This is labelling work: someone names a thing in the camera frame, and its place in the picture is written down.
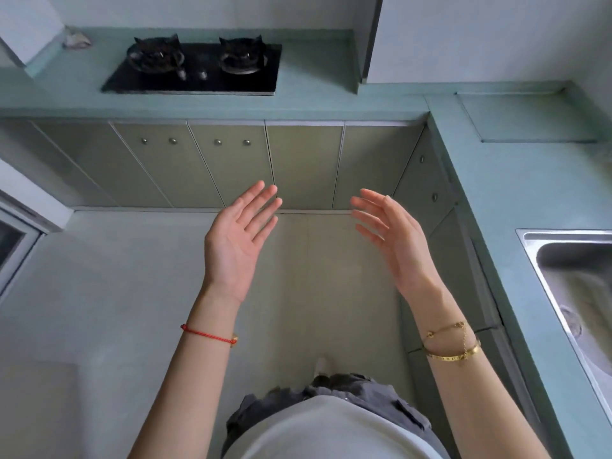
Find person's left hand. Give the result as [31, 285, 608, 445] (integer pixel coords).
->
[204, 180, 283, 302]

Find person's right hand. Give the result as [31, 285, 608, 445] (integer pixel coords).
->
[350, 188, 444, 296]

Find person's right forearm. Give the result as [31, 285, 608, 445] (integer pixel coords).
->
[400, 281, 551, 459]

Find person's left forearm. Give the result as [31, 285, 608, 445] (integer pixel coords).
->
[127, 281, 243, 459]

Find row of grey-green cabinet doors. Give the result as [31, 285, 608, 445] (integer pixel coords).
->
[0, 118, 571, 459]

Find black glass gas stove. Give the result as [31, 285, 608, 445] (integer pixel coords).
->
[100, 40, 283, 96]

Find black burner grate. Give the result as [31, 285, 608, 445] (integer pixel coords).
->
[218, 35, 267, 75]
[126, 33, 186, 75]

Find grey shorts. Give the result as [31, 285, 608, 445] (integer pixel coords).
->
[221, 373, 451, 459]

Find stainless steel sink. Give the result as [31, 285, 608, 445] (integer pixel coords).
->
[515, 228, 612, 422]

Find white shirt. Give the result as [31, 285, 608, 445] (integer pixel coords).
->
[236, 395, 439, 459]

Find metal sink drain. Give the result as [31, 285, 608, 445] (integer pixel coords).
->
[558, 305, 585, 339]

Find crumpled pale cloth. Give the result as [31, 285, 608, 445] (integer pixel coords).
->
[62, 27, 93, 49]

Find red string bracelet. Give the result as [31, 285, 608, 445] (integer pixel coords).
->
[180, 323, 239, 348]

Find thin gold chain bracelet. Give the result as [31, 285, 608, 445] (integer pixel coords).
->
[424, 321, 468, 341]

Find gold bangle bracelet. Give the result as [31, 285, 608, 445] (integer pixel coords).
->
[422, 338, 482, 368]

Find grey door frame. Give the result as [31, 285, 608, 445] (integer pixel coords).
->
[0, 188, 47, 298]

